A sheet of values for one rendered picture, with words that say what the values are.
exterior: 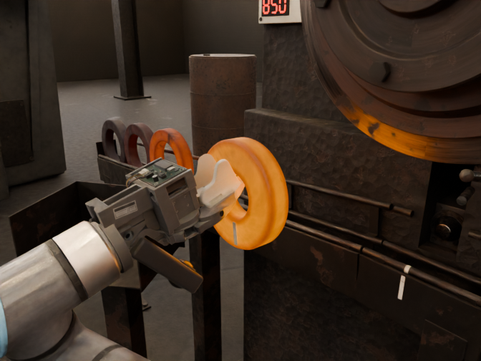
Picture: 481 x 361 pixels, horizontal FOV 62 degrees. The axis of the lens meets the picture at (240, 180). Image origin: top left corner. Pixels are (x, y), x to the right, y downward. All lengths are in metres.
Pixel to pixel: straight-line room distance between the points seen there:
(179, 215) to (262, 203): 0.11
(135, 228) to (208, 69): 2.92
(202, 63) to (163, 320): 2.23
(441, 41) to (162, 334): 1.37
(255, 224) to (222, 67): 2.83
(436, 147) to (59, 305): 0.48
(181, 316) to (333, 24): 1.35
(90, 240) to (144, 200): 0.07
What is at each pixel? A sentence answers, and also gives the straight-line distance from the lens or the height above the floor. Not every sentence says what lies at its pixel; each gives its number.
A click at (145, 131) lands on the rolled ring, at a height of 0.77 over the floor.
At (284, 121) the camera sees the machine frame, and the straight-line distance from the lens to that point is 0.86.
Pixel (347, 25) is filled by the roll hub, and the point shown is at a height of 1.05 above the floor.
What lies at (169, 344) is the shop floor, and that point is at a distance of 1.56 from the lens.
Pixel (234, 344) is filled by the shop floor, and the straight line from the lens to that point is 1.54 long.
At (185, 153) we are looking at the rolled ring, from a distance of 1.06.
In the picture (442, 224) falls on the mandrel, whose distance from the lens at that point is 0.73.
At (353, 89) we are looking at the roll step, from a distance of 0.61.
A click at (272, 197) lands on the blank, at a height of 0.85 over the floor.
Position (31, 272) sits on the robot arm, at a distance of 0.44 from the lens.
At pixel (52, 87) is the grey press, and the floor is 0.68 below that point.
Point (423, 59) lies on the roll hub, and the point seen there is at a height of 1.01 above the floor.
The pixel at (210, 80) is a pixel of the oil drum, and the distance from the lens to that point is 3.34.
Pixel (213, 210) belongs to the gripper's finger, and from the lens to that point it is 0.49.
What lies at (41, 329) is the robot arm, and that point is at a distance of 0.46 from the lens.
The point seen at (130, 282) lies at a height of 0.61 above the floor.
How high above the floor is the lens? 1.03
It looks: 20 degrees down
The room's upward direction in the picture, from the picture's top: straight up
